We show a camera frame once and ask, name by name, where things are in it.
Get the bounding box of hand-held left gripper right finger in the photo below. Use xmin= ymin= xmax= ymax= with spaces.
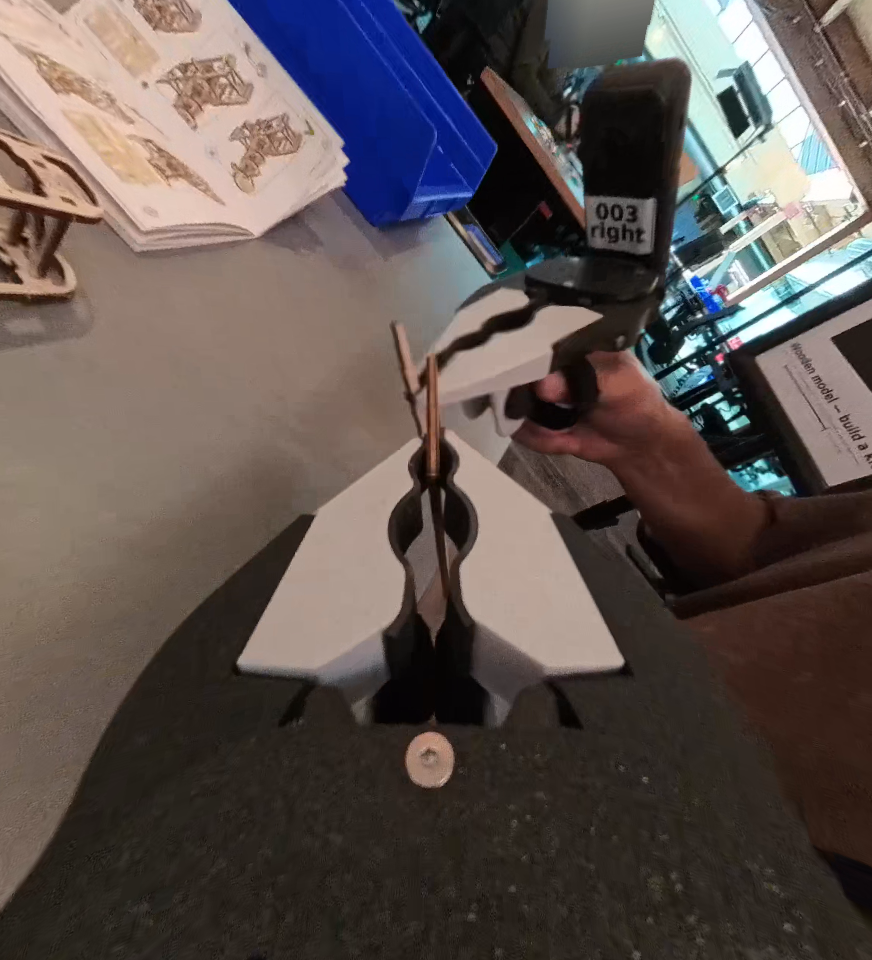
xmin=433 ymin=433 xmax=626 ymax=727

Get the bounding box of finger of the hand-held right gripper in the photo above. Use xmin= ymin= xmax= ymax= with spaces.
xmin=436 ymin=304 xmax=605 ymax=438
xmin=427 ymin=287 xmax=551 ymax=360

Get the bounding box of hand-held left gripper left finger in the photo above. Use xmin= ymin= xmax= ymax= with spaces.
xmin=235 ymin=437 xmax=437 ymax=727

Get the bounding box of wooden gear parts sheet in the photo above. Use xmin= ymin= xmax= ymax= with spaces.
xmin=422 ymin=354 xmax=453 ymax=601

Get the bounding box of small wooden part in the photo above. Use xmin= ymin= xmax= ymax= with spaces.
xmin=391 ymin=322 xmax=425 ymax=432

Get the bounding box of person's right forearm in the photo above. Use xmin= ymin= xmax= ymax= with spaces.
xmin=608 ymin=431 xmax=872 ymax=624

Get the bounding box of grey desk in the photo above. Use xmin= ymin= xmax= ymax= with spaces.
xmin=0 ymin=67 xmax=632 ymax=960

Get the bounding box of person's right hand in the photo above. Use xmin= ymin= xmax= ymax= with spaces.
xmin=515 ymin=349 xmax=701 ymax=486

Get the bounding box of wooden edged side table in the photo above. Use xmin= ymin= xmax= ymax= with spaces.
xmin=479 ymin=66 xmax=588 ymax=230

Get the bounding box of black computer monitor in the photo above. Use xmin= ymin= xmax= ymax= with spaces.
xmin=715 ymin=63 xmax=774 ymax=142

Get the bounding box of blue plastic bin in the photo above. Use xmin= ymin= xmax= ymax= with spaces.
xmin=229 ymin=0 xmax=498 ymax=230

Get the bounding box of person's brown clothing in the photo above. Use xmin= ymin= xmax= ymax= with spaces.
xmin=661 ymin=480 xmax=872 ymax=886

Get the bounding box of white sign board black marker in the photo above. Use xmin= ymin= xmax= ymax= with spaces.
xmin=753 ymin=276 xmax=872 ymax=490

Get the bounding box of open instruction booklet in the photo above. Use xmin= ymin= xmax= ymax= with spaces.
xmin=0 ymin=0 xmax=350 ymax=254

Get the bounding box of wooden biplane model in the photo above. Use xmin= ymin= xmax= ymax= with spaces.
xmin=0 ymin=108 xmax=104 ymax=303

